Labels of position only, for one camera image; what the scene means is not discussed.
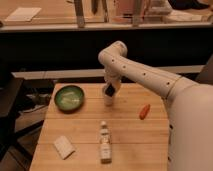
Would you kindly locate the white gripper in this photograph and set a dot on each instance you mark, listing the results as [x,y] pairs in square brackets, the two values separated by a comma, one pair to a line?
[115,81]

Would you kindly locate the orange carrot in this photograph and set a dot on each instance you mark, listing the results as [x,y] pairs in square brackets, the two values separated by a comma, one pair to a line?
[144,112]

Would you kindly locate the black eraser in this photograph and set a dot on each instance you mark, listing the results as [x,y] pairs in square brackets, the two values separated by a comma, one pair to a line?
[110,90]

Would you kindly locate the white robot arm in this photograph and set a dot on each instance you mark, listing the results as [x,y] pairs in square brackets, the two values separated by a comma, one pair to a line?
[189,106]

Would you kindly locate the black chair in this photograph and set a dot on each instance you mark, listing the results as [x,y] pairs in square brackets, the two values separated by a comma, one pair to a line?
[12,101]

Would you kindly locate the white sponge block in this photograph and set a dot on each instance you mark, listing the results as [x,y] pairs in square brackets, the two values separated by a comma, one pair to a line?
[63,147]

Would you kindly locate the green bowl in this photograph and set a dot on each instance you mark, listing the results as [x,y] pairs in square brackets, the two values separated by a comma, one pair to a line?
[69,98]

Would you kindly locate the white paper sheet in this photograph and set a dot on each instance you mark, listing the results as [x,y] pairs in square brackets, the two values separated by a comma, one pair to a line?
[23,14]

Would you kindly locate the small clear bottle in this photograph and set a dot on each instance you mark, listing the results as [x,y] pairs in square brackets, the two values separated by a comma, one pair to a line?
[105,144]

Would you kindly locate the grey metal rail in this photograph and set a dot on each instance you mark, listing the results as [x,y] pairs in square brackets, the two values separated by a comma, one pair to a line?
[57,74]

